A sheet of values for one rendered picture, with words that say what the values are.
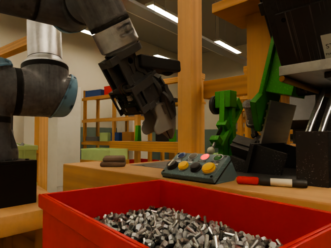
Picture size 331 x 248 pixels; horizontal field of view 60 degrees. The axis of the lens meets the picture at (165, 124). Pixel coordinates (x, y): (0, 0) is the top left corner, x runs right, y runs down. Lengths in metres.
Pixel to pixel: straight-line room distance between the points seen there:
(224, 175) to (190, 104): 0.82
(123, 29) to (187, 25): 1.00
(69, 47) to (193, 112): 7.95
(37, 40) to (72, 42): 8.48
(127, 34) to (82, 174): 0.57
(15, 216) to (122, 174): 0.29
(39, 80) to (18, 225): 0.32
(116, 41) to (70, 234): 0.32
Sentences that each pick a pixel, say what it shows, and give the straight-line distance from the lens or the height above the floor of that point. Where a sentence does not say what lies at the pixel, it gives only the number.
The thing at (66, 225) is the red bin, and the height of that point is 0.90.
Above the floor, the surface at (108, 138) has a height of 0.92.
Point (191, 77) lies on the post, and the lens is 1.42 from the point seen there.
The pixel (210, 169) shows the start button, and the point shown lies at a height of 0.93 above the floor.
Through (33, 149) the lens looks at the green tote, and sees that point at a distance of 1.24.
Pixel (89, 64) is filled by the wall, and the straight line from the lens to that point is 9.50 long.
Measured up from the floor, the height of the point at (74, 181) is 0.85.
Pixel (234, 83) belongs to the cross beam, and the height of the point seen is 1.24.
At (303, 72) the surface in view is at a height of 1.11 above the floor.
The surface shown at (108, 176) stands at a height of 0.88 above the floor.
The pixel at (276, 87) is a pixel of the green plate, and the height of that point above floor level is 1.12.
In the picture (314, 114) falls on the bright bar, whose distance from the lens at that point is 0.69.
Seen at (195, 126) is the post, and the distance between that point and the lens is 1.42.
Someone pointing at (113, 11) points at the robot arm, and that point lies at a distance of 0.52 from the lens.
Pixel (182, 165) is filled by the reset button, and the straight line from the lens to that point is 0.65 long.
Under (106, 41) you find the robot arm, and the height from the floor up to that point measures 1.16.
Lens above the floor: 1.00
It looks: 2 degrees up
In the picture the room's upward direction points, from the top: straight up
